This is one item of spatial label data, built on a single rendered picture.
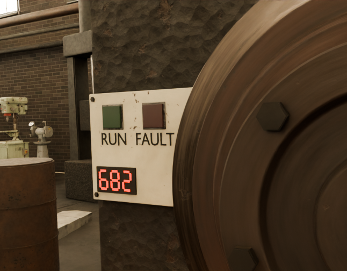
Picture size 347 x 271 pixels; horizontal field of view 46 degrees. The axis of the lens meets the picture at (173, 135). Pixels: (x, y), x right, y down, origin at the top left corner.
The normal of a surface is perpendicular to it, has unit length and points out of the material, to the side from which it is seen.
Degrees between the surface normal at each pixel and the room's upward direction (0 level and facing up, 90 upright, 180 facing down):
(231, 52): 90
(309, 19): 90
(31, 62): 90
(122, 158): 90
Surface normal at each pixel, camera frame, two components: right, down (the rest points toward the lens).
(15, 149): 0.87, 0.00
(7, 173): 0.18, 0.04
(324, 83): -0.50, 0.06
